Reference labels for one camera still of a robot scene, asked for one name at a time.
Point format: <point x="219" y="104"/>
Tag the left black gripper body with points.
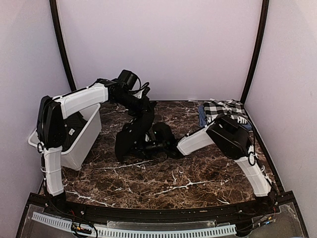
<point x="141" y="106"/>

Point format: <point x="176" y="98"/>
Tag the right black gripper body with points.
<point x="145" y="149"/>

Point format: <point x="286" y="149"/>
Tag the black long sleeve shirt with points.
<point x="143" y="129"/>

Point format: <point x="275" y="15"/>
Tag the blue checked shirt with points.
<point x="203" y="120"/>

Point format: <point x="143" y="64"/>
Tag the black white plaid shirt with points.
<point x="214" y="108"/>

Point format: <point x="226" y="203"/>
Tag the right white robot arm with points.
<point x="232" y="139"/>

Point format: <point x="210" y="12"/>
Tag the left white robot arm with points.
<point x="61" y="125"/>

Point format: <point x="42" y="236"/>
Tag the white plastic bin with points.
<point x="74" y="157"/>

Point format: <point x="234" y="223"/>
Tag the black patterned shirt in bin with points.
<point x="73" y="126"/>

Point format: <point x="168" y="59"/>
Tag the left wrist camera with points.
<point x="142" y="93"/>

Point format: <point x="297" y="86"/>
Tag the white slotted cable duct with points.
<point x="137" y="230"/>

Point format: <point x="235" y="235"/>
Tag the black curved table rail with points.
<point x="235" y="213"/>

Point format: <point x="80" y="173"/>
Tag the left black frame post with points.
<point x="61" y="45"/>

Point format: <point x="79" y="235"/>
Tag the black frame post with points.
<point x="256" y="51"/>
<point x="61" y="45"/>

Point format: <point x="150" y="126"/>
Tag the right black frame post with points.
<point x="256" y="51"/>

